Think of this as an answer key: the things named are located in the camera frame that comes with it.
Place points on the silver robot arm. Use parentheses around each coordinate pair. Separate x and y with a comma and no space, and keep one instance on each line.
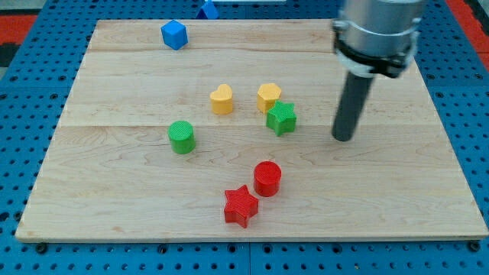
(377,36)

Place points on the green star block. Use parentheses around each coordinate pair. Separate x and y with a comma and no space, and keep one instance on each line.
(281,118)

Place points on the red star block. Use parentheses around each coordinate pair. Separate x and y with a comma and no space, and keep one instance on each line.
(240,206)

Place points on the red cylinder block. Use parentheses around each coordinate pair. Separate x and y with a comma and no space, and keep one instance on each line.
(267,176)

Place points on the yellow heart block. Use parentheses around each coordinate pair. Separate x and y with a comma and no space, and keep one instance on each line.
(221,100)

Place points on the yellow hexagon block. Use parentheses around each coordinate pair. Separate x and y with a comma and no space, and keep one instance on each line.
(267,95)

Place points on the green cylinder block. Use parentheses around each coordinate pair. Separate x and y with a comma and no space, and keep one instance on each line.
(181,136)

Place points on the wooden board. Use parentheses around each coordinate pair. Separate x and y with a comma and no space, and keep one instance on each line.
(110,174)

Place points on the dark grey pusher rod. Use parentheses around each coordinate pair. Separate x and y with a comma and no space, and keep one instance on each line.
(354,95)

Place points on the blue cube block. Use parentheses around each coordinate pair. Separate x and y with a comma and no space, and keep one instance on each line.
(174,34)

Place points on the blue triangular block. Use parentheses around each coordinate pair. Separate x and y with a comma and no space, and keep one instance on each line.
(208,11)

